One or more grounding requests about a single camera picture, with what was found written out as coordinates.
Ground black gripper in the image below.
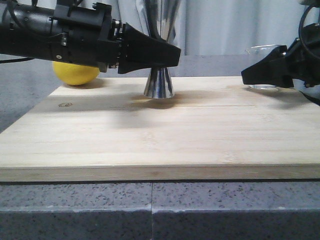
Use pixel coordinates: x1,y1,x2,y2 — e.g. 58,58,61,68
50,1,181,74
241,23,320,88

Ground clear glass beaker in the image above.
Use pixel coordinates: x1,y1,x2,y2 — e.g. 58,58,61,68
246,44,280,91

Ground steel double jigger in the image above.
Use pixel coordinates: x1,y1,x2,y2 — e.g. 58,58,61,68
143,0,181,99

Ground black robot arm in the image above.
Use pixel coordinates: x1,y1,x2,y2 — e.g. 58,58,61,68
0,0,181,74

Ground yellow lemon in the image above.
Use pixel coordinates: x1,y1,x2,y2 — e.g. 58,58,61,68
52,61,100,86

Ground grey curtain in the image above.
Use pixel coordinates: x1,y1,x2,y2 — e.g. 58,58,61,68
109,0,320,57

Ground bamboo cutting board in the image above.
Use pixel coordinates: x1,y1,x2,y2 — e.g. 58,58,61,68
0,76,320,182

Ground black board handle loop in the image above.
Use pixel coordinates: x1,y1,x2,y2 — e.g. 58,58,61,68
301,91,320,106

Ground black cable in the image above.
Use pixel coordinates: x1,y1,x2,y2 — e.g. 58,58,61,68
298,0,320,66

